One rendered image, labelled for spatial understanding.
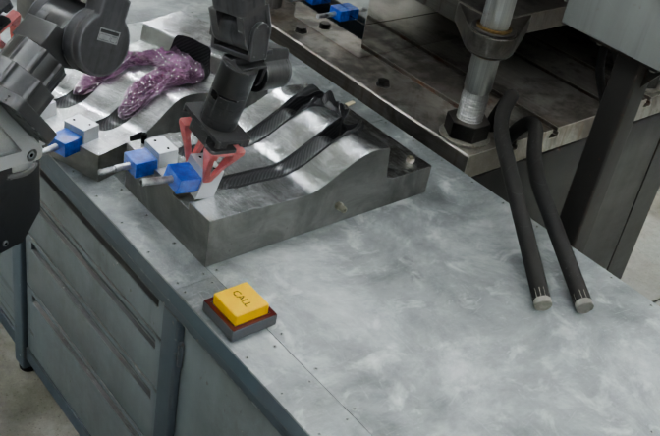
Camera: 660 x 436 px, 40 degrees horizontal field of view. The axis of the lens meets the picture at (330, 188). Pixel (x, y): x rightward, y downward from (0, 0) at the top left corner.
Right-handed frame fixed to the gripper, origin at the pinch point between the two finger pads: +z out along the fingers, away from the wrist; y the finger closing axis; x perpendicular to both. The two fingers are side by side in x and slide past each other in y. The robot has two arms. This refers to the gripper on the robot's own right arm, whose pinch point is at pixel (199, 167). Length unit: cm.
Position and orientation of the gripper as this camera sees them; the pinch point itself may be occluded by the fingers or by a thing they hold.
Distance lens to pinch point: 145.9
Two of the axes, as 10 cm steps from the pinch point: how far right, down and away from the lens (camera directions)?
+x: -7.1, 1.1, -6.9
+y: -5.9, -6.3, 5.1
